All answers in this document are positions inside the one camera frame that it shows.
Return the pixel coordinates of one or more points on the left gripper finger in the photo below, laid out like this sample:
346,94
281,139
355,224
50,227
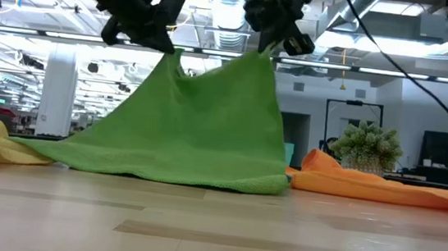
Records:
156,36

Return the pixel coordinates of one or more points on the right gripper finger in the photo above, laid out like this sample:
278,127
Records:
270,39
299,45

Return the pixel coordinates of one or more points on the green microfiber towel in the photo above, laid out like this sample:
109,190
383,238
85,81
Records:
189,138

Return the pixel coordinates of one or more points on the teal translucent plastic basket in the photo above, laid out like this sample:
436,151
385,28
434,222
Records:
288,154

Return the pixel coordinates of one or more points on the orange microfiber towel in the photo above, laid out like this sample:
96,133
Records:
366,186

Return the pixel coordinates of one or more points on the long ceiling light bar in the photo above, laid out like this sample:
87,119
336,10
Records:
337,66

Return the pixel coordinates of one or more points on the white room pillar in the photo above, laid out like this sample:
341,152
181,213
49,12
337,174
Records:
59,85

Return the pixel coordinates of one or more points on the artificial green potted plant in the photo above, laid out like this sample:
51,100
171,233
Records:
366,145

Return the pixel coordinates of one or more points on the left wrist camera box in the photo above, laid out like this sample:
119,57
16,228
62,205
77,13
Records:
171,7

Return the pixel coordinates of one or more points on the black rectangular frame stand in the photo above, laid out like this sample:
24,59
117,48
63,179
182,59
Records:
354,102

